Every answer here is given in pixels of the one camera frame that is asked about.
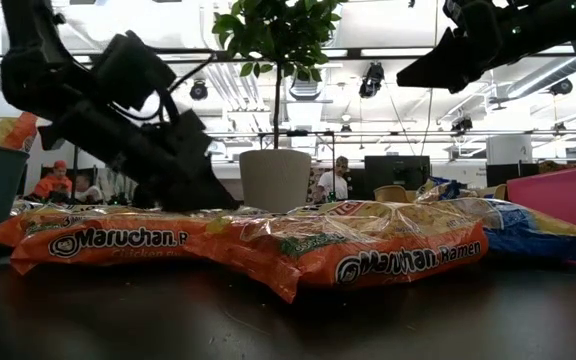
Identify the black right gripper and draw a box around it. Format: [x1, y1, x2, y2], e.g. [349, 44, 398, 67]
[396, 0, 576, 95]

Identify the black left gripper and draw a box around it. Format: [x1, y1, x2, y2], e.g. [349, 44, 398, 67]
[37, 97, 240, 212]

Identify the orange Maruchan ramen packet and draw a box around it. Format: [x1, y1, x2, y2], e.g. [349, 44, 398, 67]
[183, 199, 490, 305]
[0, 202, 212, 276]
[0, 110, 38, 153]
[295, 199, 369, 217]

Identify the blue Maruchan ramen packet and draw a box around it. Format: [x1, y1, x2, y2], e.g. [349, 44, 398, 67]
[415, 175, 469, 202]
[447, 197, 576, 266]

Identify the black ceiling spotlight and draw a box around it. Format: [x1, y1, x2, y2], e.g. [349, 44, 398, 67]
[450, 115, 474, 134]
[548, 78, 574, 97]
[189, 79, 210, 103]
[358, 61, 386, 100]

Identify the long black overhead bar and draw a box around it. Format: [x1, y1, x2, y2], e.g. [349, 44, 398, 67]
[0, 43, 576, 69]

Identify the white column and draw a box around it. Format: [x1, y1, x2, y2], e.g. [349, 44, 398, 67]
[486, 134, 533, 165]

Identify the large black monitor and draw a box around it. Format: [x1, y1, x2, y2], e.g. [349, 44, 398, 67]
[364, 155, 432, 192]

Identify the dark background monitor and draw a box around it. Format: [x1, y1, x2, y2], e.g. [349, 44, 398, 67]
[486, 163, 540, 187]

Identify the yellow plastic bin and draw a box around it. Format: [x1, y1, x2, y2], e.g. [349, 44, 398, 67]
[371, 183, 508, 205]

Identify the green leafy plant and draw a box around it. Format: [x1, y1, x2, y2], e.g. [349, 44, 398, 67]
[211, 0, 345, 150]

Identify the red plastic bin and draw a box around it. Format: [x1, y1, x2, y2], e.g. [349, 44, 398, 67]
[505, 162, 576, 271]

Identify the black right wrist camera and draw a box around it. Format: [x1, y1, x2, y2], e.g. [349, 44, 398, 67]
[442, 0, 503, 54]

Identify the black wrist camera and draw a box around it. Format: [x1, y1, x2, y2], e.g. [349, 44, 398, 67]
[91, 30, 178, 112]
[442, 0, 503, 54]

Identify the thin hanging black cable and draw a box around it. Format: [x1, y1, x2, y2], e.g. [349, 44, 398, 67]
[419, 89, 434, 157]

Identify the black background rail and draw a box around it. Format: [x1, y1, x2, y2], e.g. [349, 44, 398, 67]
[202, 128, 576, 141]

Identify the silver ceiling duct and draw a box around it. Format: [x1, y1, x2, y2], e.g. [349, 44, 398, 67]
[505, 54, 576, 100]

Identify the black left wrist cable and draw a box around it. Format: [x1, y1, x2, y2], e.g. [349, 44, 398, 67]
[157, 52, 217, 126]

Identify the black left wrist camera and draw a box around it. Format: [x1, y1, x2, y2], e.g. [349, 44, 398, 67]
[91, 30, 178, 112]

